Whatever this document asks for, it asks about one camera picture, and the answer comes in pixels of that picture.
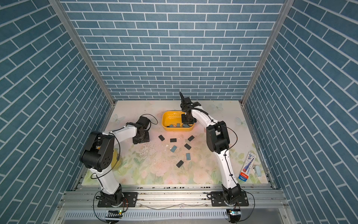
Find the light blue eraser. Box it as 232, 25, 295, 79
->
170, 146, 177, 153

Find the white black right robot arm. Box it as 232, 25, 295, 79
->
180, 93, 241, 205

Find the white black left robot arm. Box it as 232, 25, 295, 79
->
79, 116, 151, 207

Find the yellow plastic storage box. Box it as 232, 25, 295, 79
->
162, 111, 195, 132

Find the red blue glue tube package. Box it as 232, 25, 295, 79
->
238, 152, 256, 182

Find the left electronics board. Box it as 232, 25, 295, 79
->
105, 210, 123, 222

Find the electronics board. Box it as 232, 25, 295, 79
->
227, 209, 241, 224
105, 210, 123, 222

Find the small white teal item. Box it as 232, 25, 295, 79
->
253, 165, 262, 177

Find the right electronics board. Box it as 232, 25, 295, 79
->
227, 209, 241, 224

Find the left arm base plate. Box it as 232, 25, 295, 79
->
95, 192, 138, 208

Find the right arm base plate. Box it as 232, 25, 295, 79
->
207, 191, 249, 207

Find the aluminium mounting rail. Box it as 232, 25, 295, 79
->
58, 184, 289, 210

